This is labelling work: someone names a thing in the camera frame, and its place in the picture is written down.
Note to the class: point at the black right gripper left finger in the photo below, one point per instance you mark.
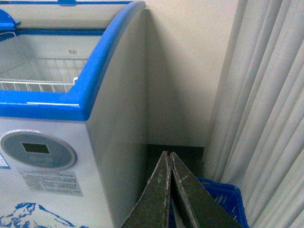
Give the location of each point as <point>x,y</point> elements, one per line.
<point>153,208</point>

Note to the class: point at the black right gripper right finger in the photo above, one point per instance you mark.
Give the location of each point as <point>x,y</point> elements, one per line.
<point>195,205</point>

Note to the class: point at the blue plastic basket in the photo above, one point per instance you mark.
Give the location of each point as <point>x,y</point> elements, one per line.
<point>226,195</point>

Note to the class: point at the white curtain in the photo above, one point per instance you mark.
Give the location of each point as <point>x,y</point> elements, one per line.
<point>257,125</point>

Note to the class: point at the grey instruction sticker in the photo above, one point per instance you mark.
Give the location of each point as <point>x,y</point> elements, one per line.
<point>50,181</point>

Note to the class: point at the oval grey control panel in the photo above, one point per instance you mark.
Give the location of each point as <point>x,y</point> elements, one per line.
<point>38,150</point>

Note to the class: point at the blue energy efficiency label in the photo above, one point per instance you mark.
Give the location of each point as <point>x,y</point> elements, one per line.
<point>3,163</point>

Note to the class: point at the white blue chest freezer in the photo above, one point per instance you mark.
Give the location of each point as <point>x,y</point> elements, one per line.
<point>102,117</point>

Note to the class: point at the white wire freezer basket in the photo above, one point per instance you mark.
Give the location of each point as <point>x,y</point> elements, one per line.
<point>39,63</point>

